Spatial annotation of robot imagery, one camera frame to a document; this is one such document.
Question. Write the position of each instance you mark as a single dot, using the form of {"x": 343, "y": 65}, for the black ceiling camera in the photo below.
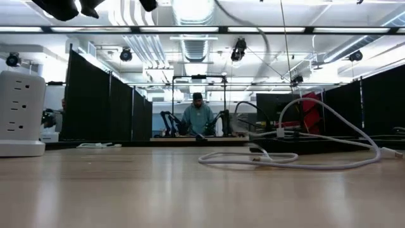
{"x": 238, "y": 52}

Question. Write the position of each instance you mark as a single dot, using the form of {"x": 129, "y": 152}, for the red panel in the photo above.
{"x": 308, "y": 111}

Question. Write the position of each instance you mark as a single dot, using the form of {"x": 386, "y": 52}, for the black light bar beam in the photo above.
{"x": 223, "y": 30}

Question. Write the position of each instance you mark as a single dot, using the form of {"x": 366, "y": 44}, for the black curtain partition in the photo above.
{"x": 379, "y": 104}
{"x": 95, "y": 104}

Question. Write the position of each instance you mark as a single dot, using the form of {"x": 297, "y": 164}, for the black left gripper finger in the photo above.
{"x": 148, "y": 4}
{"x": 90, "y": 8}

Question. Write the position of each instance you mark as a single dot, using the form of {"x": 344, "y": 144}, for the small black robot arm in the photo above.
{"x": 225, "y": 122}
{"x": 165, "y": 113}

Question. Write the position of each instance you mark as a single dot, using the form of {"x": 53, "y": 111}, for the white tower power strip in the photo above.
{"x": 19, "y": 104}

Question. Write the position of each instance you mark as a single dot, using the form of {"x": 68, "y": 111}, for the black monitor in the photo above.
{"x": 269, "y": 107}

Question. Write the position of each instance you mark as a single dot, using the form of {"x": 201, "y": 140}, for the white box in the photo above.
{"x": 49, "y": 137}

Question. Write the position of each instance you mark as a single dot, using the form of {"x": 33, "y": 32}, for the person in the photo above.
{"x": 197, "y": 117}
{"x": 59, "y": 122}

